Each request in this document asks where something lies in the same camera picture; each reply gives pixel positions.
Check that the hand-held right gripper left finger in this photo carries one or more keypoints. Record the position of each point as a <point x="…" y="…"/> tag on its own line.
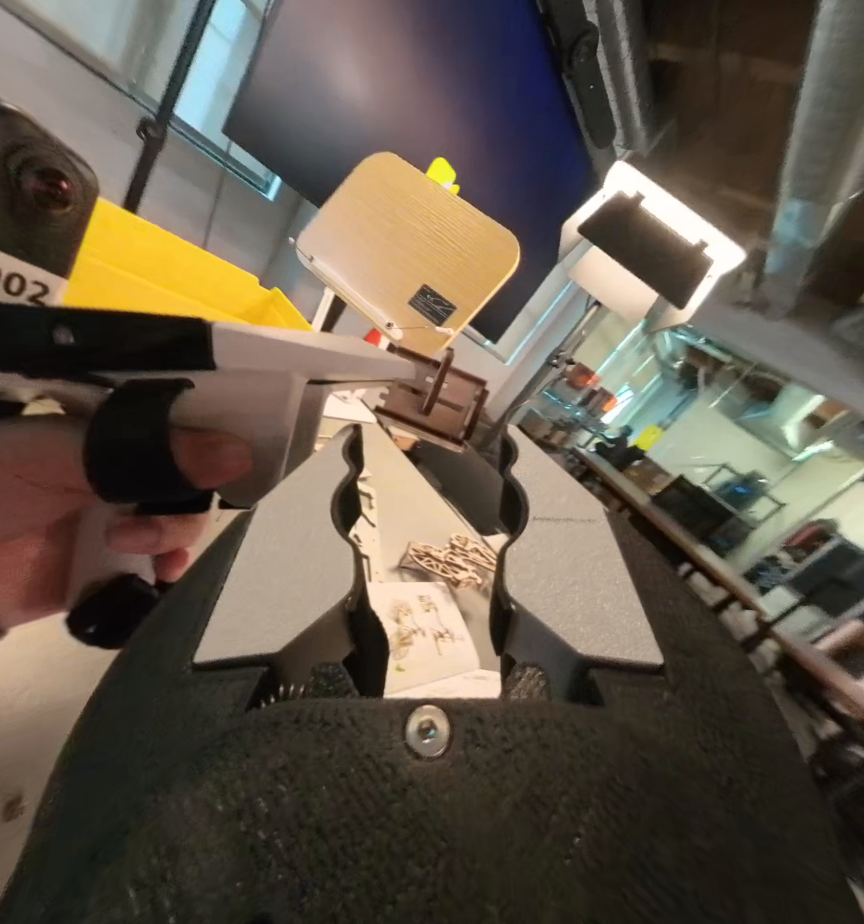
<point x="288" y="577"/>

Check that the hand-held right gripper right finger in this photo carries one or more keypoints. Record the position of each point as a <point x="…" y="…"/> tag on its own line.
<point x="583" y="577"/>

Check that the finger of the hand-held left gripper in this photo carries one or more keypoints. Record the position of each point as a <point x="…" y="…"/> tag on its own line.
<point x="316" y="357"/>

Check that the wooden wheel part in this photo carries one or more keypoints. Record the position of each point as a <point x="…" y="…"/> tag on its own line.
<point x="435" y="386"/>

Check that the small dark wooden box model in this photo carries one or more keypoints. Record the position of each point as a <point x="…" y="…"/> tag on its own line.
<point x="461" y="404"/>

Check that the wooden bicycle model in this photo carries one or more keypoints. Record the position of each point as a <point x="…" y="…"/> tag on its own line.
<point x="453" y="559"/>

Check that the person's left hand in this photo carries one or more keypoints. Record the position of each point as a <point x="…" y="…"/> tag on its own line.
<point x="28" y="520"/>

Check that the red plastic object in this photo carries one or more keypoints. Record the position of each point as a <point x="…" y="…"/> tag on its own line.
<point x="374" y="338"/>

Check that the yellow plastic bin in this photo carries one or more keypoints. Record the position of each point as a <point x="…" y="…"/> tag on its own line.
<point x="158" y="267"/>

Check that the long brown table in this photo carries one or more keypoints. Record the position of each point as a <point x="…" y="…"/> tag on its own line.
<point x="692" y="548"/>

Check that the light wooden side table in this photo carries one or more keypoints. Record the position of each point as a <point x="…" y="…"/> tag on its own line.
<point x="410" y="238"/>

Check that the printed instruction sheet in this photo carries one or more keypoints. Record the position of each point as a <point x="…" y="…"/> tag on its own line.
<point x="432" y="650"/>

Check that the orange box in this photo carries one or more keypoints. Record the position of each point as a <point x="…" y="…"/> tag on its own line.
<point x="585" y="375"/>

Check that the black metal pole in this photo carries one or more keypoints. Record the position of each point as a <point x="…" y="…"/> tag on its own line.
<point x="161" y="108"/>

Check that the large dark screen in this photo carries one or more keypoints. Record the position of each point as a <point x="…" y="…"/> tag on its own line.
<point x="403" y="86"/>

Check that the white box light fixture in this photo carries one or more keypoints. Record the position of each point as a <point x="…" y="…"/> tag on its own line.
<point x="619" y="281"/>

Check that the black bar device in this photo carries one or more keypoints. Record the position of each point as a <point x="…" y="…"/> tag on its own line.
<point x="583" y="65"/>

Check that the silver ventilation duct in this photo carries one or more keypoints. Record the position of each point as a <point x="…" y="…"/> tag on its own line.
<point x="829" y="144"/>

